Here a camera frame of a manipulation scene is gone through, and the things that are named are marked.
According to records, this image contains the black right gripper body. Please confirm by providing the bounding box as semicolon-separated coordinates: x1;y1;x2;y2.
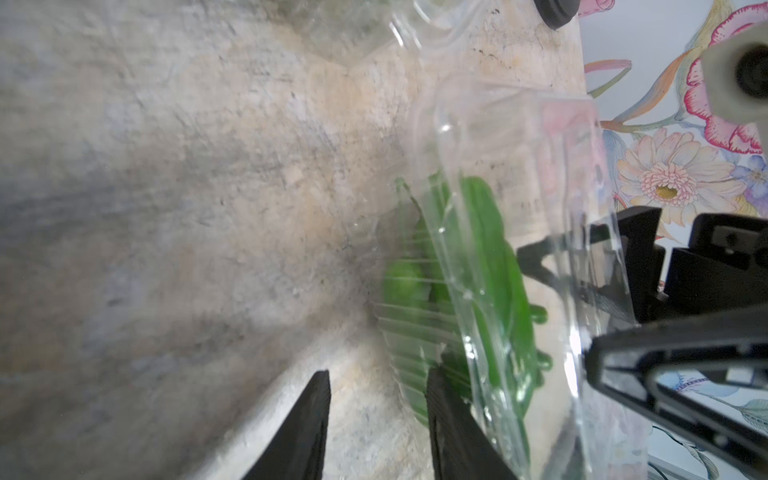
617;207;767;324

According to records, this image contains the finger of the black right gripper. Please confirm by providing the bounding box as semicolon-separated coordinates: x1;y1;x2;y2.
584;305;767;477

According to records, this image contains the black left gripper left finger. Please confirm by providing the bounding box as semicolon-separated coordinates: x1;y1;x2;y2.
243;370;331;480

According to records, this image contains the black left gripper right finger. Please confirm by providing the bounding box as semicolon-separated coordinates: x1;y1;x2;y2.
426;367;516;480

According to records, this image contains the clear pepper clamshell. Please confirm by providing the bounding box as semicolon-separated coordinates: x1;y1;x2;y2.
275;0;486;67
371;75;650;479

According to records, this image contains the black microphone stand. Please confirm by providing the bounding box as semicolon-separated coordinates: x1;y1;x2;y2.
534;0;581;30

